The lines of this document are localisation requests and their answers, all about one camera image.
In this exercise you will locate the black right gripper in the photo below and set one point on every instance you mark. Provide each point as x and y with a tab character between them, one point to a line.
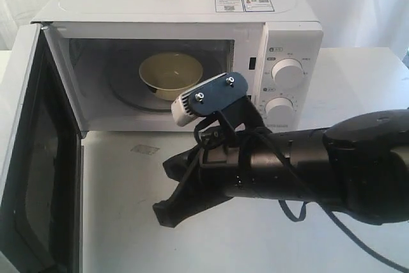
209	176

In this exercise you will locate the cream ceramic bowl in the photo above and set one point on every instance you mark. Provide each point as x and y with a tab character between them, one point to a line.
168	74

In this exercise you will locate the white microwave door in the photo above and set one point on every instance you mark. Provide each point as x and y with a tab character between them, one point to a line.
41	162

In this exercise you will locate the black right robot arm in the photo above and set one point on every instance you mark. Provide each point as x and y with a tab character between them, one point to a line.
358	167

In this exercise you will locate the glass microwave turntable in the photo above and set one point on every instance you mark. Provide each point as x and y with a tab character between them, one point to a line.
124	81

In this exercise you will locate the white microwave oven body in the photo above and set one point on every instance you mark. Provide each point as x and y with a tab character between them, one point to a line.
88	35

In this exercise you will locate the lower white control knob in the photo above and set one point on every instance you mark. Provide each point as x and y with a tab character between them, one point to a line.
279	109

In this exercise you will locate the white control knob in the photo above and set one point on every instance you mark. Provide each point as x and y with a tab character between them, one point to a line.
279	109
287	73

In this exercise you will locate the upper white control knob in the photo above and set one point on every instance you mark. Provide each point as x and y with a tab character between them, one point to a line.
287	73

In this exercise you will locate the blue white warning sticker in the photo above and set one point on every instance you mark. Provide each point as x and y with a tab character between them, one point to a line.
243	6

